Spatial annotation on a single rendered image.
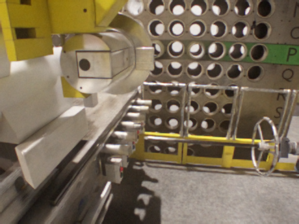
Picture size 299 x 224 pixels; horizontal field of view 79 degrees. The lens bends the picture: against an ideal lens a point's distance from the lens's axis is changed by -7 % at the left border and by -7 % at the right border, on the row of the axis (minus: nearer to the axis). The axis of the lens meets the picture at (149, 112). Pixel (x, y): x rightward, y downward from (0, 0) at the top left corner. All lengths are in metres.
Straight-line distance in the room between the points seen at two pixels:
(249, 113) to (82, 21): 2.90
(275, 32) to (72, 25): 2.76
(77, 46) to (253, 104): 2.82
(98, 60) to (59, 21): 0.17
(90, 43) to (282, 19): 2.76
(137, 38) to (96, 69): 0.31
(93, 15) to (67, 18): 0.09
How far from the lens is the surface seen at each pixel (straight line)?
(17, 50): 0.63
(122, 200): 2.11
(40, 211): 0.88
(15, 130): 0.71
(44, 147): 0.73
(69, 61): 0.76
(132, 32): 0.94
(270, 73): 3.18
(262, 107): 3.29
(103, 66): 0.69
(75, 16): 0.70
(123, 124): 1.51
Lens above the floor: 1.53
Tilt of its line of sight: 22 degrees down
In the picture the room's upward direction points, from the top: straight up
